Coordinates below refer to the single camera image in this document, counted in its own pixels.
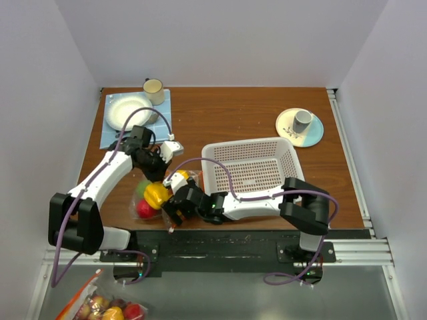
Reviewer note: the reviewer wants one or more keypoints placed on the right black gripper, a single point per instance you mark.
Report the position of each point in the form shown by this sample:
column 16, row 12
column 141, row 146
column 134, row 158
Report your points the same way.
column 172, row 207

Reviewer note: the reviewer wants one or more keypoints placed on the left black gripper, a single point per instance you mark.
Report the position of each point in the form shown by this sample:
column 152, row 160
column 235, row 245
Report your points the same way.
column 159, row 174

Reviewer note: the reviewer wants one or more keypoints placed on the fake yellow lemon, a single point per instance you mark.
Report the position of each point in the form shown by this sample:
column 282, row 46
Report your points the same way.
column 184, row 173

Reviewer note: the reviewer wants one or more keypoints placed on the fake yellow pepper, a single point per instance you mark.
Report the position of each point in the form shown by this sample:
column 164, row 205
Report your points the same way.
column 156, row 195

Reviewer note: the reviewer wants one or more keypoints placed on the clear zip top bag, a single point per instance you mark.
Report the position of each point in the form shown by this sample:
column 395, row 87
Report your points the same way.
column 132, row 211

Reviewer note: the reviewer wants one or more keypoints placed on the fake red apple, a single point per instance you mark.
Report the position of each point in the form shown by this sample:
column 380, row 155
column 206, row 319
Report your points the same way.
column 145, row 211

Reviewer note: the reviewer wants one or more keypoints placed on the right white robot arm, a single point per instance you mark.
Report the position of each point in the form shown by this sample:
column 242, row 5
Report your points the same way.
column 301, row 204

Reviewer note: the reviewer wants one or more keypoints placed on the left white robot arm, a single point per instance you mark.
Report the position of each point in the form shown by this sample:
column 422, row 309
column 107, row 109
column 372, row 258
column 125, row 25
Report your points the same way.
column 74, row 217

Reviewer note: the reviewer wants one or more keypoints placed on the blue checked cloth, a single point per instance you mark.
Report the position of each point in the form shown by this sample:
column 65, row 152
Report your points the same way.
column 160, row 128

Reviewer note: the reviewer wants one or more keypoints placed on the metal spoon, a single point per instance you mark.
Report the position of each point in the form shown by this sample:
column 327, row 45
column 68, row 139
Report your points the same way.
column 153, row 118

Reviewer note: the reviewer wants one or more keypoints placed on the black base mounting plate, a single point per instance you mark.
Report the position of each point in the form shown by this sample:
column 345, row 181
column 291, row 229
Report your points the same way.
column 223, row 251

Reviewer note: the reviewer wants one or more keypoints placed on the white bowl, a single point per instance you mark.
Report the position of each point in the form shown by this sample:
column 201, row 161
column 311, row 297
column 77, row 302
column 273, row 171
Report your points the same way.
column 119, row 111

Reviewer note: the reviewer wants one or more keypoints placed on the white perforated plastic basket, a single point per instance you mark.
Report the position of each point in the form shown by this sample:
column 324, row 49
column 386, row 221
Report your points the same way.
column 254, row 165

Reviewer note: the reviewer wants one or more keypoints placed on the beige enamel mug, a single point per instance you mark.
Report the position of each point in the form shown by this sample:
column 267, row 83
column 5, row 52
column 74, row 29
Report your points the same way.
column 154, row 91

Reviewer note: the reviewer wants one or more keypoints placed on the grey cup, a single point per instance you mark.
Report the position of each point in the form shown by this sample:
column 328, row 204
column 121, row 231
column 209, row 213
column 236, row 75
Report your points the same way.
column 302, row 119

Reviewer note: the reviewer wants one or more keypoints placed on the pink and blue plate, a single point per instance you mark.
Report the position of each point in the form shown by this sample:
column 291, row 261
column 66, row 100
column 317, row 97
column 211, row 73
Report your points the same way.
column 308, row 138

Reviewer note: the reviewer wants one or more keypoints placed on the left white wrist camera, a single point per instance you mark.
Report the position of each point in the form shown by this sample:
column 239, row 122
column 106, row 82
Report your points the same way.
column 170, row 149

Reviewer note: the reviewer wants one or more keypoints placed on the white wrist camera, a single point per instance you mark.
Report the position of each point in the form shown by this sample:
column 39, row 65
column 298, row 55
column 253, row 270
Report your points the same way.
column 174, row 182
column 170, row 149

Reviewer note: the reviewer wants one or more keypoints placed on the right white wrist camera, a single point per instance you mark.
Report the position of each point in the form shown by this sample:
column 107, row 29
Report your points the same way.
column 174, row 182

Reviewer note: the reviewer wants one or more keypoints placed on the aluminium frame rail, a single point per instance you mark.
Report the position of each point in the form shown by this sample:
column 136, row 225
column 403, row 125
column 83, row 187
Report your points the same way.
column 361, row 284

